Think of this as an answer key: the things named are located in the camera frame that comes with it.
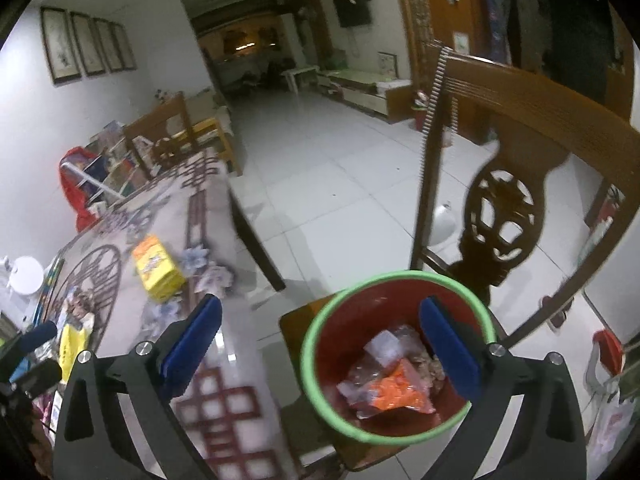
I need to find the clear plastic wrap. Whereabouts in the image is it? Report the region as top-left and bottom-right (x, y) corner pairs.
(337, 324), (443, 420)

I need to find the orange packet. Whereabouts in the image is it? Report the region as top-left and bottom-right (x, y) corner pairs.
(369, 359), (437, 416)

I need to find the low television cabinet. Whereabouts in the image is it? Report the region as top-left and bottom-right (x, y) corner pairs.
(318, 67), (415, 123)

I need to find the stack of colourful books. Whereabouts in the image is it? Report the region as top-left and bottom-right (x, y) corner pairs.
(35, 255), (68, 323)

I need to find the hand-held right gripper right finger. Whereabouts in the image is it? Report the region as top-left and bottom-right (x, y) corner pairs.
(419, 296), (587, 480)

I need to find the red plastic object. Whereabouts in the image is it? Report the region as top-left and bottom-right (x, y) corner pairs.
(592, 330), (625, 379)

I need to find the red pot with decorations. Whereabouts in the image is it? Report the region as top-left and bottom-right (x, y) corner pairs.
(411, 89), (430, 133)

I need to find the wall television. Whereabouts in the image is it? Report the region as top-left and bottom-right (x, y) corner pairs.
(333, 0), (374, 29)

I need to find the red cloth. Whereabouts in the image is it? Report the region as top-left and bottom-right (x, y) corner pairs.
(58, 146), (103, 233)

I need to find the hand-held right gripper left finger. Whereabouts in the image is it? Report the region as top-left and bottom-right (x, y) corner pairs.
(52, 294), (223, 480)

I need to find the small white table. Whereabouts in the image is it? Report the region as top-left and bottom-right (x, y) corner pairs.
(281, 66), (321, 94)

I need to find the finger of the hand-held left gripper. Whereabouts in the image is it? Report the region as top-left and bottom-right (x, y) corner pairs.
(0, 320), (60, 367)
(10, 358), (64, 399)

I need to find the light wooden chair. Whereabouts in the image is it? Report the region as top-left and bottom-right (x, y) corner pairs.
(122, 91), (242, 177)

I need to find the yellow wrapper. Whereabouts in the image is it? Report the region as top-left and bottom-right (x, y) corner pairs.
(58, 322), (94, 383)

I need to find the white desk lamp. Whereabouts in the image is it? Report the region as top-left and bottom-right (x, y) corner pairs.
(0, 255), (44, 295)

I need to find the red bucket with green rim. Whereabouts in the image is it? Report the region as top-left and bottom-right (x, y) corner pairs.
(301, 270), (497, 447)

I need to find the newspaper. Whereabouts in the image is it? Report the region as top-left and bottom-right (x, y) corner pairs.
(64, 291), (99, 332)

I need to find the small framed picture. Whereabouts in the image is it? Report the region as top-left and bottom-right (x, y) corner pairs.
(377, 51), (399, 79)

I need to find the white plastic bag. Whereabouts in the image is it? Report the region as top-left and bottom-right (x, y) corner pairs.
(590, 385), (638, 467)

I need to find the small white round object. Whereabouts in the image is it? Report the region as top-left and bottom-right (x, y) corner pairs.
(434, 201), (457, 244)

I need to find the white rack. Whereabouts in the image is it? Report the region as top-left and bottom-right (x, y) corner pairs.
(75, 120), (151, 208)

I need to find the dark carved wooden chair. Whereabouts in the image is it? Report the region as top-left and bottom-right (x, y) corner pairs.
(278, 40), (640, 472)

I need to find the yellow cardboard box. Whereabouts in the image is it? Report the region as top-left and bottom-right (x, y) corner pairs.
(132, 234), (187, 304)

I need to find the framed wall picture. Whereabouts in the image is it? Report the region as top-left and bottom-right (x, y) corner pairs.
(70, 11), (107, 77)
(111, 22), (137, 71)
(40, 6), (83, 85)
(94, 17), (124, 73)

